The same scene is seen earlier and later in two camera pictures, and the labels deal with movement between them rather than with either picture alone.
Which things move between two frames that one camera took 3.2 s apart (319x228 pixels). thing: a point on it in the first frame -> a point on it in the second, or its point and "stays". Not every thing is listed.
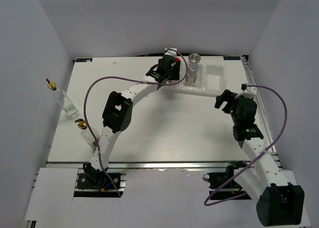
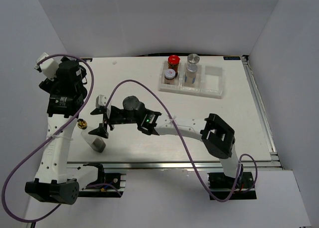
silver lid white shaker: [194, 58] stays
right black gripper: [231, 100] -> [100, 130]
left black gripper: [174, 76] -> [48, 85]
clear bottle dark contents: [90, 136] stays
